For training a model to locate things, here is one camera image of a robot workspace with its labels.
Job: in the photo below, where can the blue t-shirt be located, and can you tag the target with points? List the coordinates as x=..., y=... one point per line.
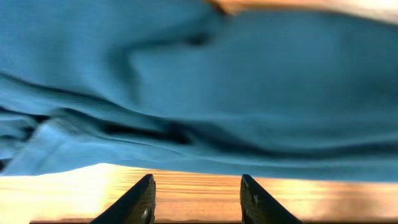
x=180, y=85

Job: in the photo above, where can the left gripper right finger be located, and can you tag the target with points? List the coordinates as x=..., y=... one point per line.
x=259, y=207

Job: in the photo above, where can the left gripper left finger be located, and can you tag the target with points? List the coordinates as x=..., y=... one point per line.
x=136, y=206

